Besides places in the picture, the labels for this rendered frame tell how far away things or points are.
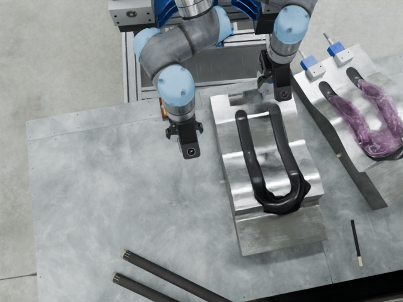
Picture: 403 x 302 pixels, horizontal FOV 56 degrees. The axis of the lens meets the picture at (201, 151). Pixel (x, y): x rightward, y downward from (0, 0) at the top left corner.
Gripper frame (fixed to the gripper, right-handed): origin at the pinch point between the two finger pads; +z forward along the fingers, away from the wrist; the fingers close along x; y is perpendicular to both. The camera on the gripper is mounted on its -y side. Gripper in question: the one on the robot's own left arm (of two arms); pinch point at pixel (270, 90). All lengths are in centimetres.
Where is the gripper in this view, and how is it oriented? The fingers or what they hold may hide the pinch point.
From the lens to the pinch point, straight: 124.0
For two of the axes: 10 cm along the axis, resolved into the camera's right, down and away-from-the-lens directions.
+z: 0.1, 2.6, 9.6
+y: -1.9, -9.5, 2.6
